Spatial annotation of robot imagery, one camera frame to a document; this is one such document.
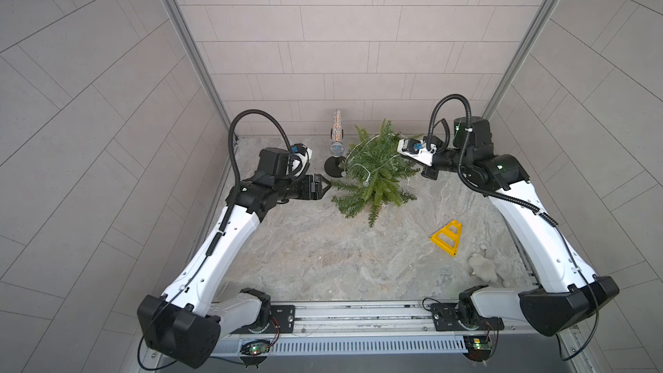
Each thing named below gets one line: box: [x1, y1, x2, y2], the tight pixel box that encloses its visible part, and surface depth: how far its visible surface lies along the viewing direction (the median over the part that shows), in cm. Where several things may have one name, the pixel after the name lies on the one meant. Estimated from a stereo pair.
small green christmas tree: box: [331, 118, 421, 228], surface depth 74 cm
